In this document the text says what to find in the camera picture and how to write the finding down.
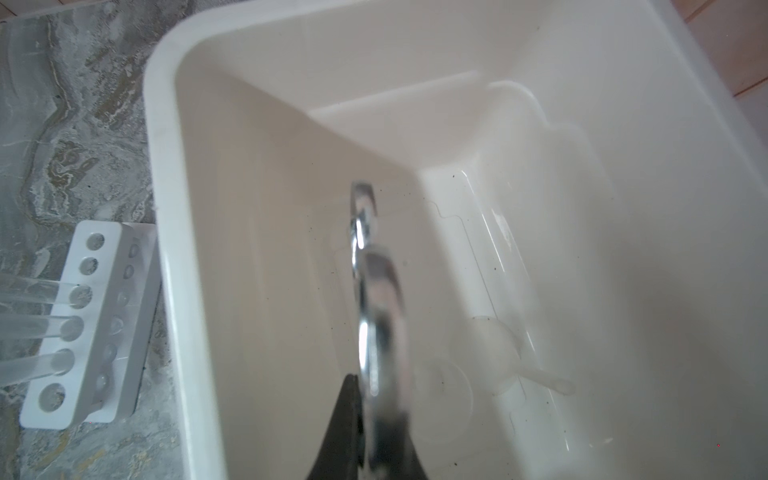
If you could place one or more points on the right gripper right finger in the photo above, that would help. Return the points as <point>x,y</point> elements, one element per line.
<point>414,462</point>

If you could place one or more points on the white plastic storage bin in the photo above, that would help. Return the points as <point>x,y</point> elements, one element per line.
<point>575,206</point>

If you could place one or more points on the white test tube rack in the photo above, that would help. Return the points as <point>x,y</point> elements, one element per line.
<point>112,273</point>

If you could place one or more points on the clear glass watch dish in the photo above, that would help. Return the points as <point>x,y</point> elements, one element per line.
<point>442,403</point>

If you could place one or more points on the clear glass test tube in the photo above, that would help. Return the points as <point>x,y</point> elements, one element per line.
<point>41,291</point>

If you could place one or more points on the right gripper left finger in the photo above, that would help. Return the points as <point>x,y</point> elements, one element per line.
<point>341,452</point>

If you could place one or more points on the metal surgical scissors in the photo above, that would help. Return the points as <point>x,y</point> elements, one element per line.
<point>383,354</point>

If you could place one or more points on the blue capped test tube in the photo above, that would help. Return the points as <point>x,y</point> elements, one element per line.
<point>26,327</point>
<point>22,370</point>

